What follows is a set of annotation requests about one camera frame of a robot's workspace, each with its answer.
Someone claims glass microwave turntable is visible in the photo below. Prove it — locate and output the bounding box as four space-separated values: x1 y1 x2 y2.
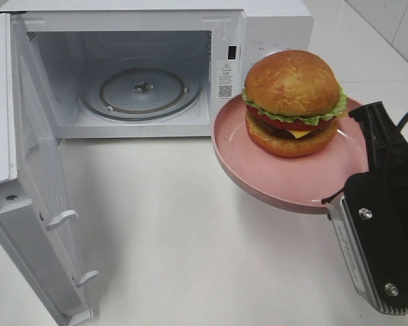
79 56 208 122

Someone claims burger with lettuce and tomato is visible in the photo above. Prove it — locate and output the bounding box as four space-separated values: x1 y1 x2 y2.
242 50 347 158

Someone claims white microwave oven body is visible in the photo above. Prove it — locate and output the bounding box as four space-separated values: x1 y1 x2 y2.
0 1 313 139

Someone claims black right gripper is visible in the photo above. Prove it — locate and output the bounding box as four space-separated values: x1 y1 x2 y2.
349 101 408 242

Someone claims white warning label sticker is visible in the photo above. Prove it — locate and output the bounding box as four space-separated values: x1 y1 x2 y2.
216 60 238 100

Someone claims pink round plate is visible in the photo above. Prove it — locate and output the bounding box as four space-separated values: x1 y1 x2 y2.
211 96 368 214

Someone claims upper white power knob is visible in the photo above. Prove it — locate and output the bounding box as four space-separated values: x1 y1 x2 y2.
260 49 282 59

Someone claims white microwave door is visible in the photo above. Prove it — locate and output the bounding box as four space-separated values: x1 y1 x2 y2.
0 13 98 325

